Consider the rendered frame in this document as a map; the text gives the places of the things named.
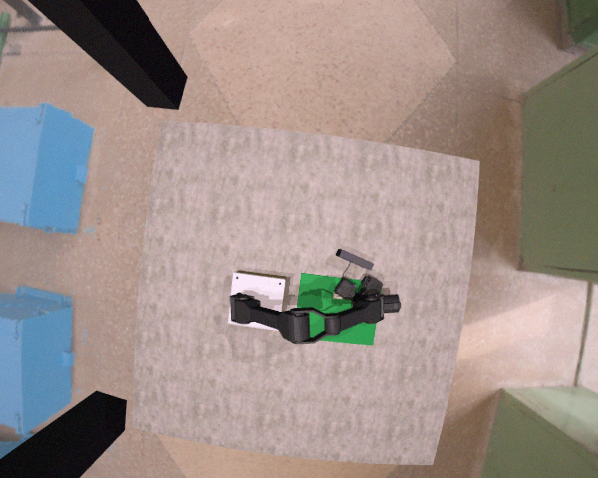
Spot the green circuit board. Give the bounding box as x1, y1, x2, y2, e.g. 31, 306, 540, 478
297, 273, 376, 345

